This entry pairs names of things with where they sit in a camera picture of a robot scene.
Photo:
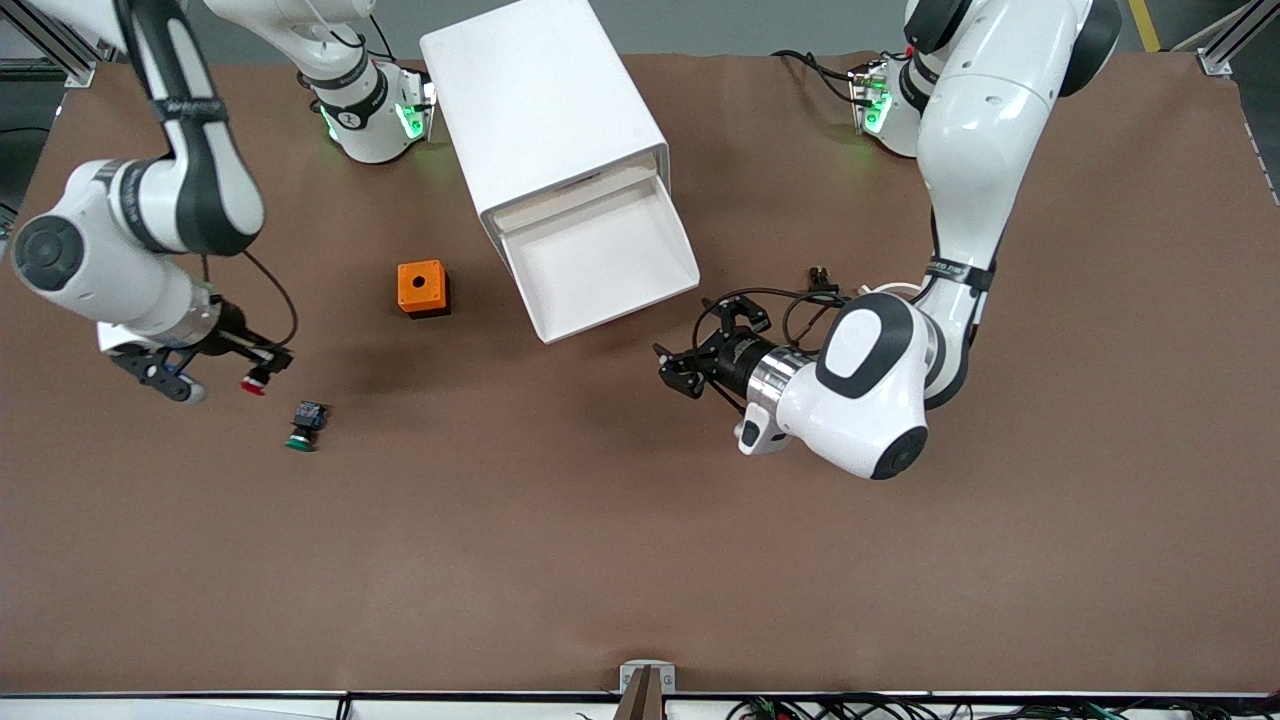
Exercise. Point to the green push button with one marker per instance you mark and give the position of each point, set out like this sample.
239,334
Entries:
307,415

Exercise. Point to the orange box with hole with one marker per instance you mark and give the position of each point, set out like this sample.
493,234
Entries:
420,300

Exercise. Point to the red push button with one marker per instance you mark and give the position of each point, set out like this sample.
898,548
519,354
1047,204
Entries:
255,383

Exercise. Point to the white table edge rail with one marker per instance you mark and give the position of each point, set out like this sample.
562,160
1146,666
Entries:
200,706

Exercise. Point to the black white push switch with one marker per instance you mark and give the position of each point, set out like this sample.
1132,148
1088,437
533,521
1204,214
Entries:
822,275

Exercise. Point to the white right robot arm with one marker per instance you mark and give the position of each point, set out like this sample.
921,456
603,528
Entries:
100,260

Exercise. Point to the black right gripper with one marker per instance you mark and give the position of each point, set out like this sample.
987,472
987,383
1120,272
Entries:
229,334

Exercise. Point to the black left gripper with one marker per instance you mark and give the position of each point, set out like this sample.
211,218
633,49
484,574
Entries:
737,361

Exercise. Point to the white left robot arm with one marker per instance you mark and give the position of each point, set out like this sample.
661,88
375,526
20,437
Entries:
980,150

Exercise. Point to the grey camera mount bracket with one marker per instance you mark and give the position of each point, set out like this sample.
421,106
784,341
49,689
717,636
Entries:
647,680

